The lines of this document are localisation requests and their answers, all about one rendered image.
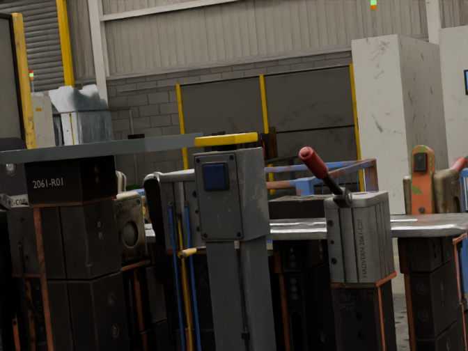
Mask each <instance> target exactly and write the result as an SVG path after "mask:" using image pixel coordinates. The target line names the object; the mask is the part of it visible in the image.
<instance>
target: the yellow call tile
mask: <svg viewBox="0 0 468 351"><path fill-rule="evenodd" d="M257 140H258V135H257V132H250V133H241V134H225V135H219V136H206V137H199V138H195V140H194V141H195V146H196V147H206V146H217V152H221V151H229V150H237V144H238V143H248V142H254V141H257Z"/></svg>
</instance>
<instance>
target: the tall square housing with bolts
mask: <svg viewBox="0 0 468 351"><path fill-rule="evenodd" d="M159 182H160V184H159V187H160V194H161V202H162V215H163V222H164V236H165V243H166V250H165V254H171V260H172V267H173V280H174V288H175V301H176V308H177V316H178V325H180V328H179V329H177V330H176V331H175V334H176V342H177V349H178V351H216V343H215V329H214V322H213V314H212V300H211V293H210V279H209V271H208V257H207V250H205V251H196V253H194V254H192V255H191V256H188V257H185V258H179V257H178V252H179V251H183V250H185V249H191V248H193V247H206V243H205V242H202V241H201V233H200V226H199V218H198V205H197V197H196V183H195V176H194V169H188V170H184V171H175V172H170V173H163V174H160V175H159ZM183 325H186V326H183Z"/></svg>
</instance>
